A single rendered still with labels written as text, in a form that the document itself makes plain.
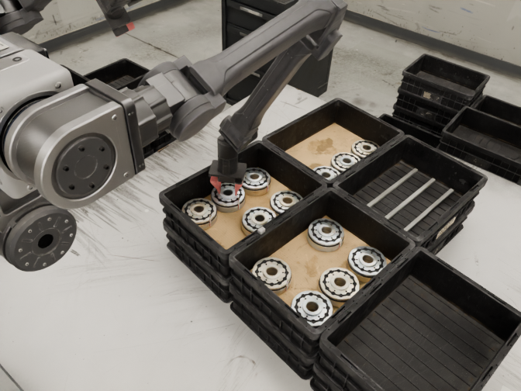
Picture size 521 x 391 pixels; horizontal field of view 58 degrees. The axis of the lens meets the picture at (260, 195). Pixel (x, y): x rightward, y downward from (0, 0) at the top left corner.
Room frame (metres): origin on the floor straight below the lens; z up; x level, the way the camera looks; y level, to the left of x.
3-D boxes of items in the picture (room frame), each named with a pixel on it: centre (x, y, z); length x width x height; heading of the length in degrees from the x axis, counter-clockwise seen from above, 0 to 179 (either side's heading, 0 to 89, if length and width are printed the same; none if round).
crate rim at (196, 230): (0.99, 0.05, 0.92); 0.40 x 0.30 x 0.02; 136
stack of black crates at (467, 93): (2.39, -0.99, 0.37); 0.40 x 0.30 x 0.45; 53
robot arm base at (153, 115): (0.56, 0.19, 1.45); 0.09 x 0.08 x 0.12; 53
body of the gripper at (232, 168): (1.04, 0.10, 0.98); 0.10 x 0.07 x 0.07; 85
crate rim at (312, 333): (0.78, -0.17, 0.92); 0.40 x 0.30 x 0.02; 136
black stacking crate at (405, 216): (1.06, -0.45, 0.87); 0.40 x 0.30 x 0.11; 136
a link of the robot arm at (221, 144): (1.04, 0.09, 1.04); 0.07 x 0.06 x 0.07; 143
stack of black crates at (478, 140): (1.83, -1.07, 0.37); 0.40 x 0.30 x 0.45; 53
